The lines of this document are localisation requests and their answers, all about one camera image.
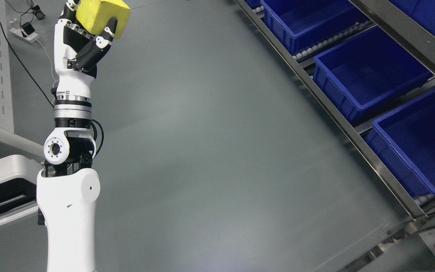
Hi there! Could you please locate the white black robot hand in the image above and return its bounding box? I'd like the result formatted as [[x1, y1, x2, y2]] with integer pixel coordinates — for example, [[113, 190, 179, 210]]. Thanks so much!
[[53, 0, 119, 99]]

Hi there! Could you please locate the yellow foam block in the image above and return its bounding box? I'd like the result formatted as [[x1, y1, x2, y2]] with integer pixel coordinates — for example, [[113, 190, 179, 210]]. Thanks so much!
[[76, 0, 132, 39]]

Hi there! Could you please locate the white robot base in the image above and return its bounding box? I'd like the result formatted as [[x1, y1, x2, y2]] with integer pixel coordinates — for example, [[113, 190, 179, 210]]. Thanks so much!
[[0, 128, 43, 227]]

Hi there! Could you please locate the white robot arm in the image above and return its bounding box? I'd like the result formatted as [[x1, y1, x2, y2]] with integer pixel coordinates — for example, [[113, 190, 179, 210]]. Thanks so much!
[[36, 88, 100, 272]]

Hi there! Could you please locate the metal shelf rack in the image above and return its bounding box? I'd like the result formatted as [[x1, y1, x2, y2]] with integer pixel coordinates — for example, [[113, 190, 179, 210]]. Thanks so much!
[[234, 0, 435, 272]]

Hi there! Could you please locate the white power strip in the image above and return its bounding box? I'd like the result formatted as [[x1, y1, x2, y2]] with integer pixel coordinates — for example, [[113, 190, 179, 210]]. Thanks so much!
[[9, 18, 39, 43]]

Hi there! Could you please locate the blue bin left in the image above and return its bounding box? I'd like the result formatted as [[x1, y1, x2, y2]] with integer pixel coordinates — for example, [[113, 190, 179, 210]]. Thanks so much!
[[261, 0, 368, 55]]

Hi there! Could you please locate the blue bin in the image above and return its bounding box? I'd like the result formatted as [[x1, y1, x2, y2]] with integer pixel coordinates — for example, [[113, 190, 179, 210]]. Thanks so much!
[[261, 0, 368, 55], [365, 89, 435, 198], [313, 26, 432, 125]]

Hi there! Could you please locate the blue bin centre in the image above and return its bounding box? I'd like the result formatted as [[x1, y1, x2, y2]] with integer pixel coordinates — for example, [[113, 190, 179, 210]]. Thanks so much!
[[313, 26, 432, 125]]

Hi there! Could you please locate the blue bin right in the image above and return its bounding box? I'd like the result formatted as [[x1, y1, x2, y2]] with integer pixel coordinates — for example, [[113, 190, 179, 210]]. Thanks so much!
[[365, 89, 435, 198]]

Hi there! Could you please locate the black cable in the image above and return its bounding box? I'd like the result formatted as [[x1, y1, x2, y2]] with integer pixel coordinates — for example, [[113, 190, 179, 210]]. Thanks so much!
[[0, 0, 56, 108]]

